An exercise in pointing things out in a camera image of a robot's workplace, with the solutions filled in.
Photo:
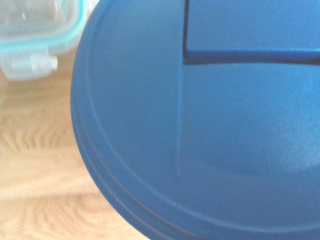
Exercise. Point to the clear pitcher blue lid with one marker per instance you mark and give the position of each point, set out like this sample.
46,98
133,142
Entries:
200,125

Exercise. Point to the clear container teal seal lid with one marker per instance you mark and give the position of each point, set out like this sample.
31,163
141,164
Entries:
37,30

